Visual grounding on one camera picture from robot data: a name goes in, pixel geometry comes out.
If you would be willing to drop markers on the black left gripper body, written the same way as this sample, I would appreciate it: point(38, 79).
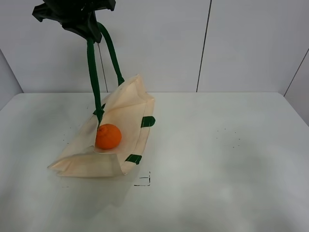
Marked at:
point(77, 16)

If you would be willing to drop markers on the white linen bag green handles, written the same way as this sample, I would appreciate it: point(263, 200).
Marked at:
point(129, 108)

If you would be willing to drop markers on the orange fruit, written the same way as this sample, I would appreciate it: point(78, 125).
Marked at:
point(108, 137)

